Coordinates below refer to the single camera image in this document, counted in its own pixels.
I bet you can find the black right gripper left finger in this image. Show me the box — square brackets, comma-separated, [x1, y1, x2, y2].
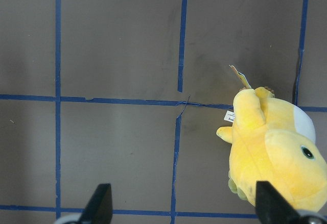
[79, 183, 113, 224]

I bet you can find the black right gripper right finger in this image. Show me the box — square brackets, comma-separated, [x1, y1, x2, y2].
[255, 181, 300, 224]

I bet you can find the yellow plush toy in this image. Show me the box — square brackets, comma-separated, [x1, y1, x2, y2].
[216, 72, 326, 212]

